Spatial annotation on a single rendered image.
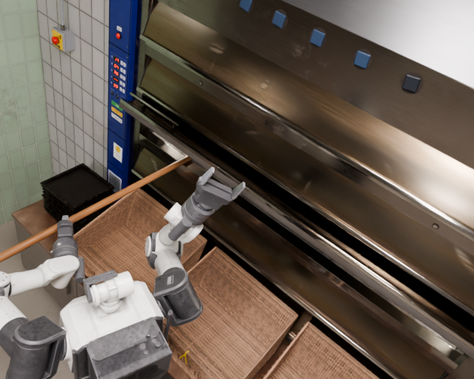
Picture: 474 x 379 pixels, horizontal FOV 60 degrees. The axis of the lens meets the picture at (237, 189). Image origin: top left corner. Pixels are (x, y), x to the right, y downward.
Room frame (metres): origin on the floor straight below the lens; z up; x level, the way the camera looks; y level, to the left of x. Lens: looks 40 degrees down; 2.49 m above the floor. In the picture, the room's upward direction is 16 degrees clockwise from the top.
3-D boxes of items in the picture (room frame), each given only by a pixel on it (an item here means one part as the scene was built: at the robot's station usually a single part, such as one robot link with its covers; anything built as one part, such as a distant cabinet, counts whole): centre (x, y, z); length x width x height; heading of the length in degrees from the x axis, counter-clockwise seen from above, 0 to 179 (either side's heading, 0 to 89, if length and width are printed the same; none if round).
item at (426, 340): (1.39, -0.21, 1.16); 1.80 x 0.06 x 0.04; 61
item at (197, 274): (1.13, -0.09, 0.72); 0.56 x 0.49 x 0.28; 60
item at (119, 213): (1.41, 0.43, 0.72); 0.56 x 0.49 x 0.28; 62
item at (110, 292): (0.65, 0.26, 1.47); 0.10 x 0.07 x 0.09; 133
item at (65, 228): (0.97, 0.58, 1.19); 0.12 x 0.10 x 0.13; 27
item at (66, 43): (2.06, 1.13, 1.46); 0.10 x 0.07 x 0.10; 61
